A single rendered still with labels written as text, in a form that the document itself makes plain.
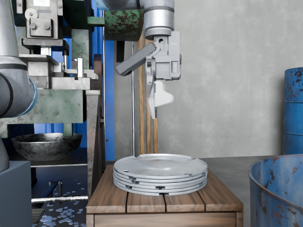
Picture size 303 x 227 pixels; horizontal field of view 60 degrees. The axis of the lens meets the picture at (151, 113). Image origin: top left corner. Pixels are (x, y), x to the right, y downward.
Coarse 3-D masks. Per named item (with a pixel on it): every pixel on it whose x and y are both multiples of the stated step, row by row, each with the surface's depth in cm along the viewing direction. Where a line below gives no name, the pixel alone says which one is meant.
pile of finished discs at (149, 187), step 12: (120, 180) 73; (132, 180) 72; (144, 180) 69; (156, 180) 68; (168, 180) 68; (180, 180) 69; (192, 180) 71; (204, 180) 78; (132, 192) 70; (144, 192) 69; (156, 192) 69; (168, 192) 70; (180, 192) 69
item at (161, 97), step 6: (156, 84) 63; (162, 84) 63; (156, 90) 63; (162, 90) 63; (156, 96) 63; (162, 96) 63; (168, 96) 63; (150, 102) 63; (156, 102) 63; (162, 102) 63; (168, 102) 63; (150, 108) 63; (150, 114) 65
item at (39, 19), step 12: (36, 0) 122; (48, 0) 123; (36, 12) 122; (48, 12) 124; (36, 24) 120; (48, 24) 121; (60, 24) 130; (36, 36) 123; (48, 36) 123; (60, 36) 129
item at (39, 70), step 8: (24, 56) 103; (32, 56) 103; (40, 56) 104; (48, 56) 105; (32, 64) 115; (40, 64) 115; (48, 64) 116; (56, 64) 125; (32, 72) 115; (40, 72) 115; (48, 72) 116; (32, 80) 115; (40, 80) 116; (48, 80) 116; (48, 88) 116
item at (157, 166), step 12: (132, 156) 93; (144, 156) 95; (156, 156) 95; (168, 156) 95; (180, 156) 95; (120, 168) 78; (132, 168) 78; (144, 168) 78; (156, 168) 77; (168, 168) 77; (180, 168) 78; (192, 168) 78; (204, 168) 78
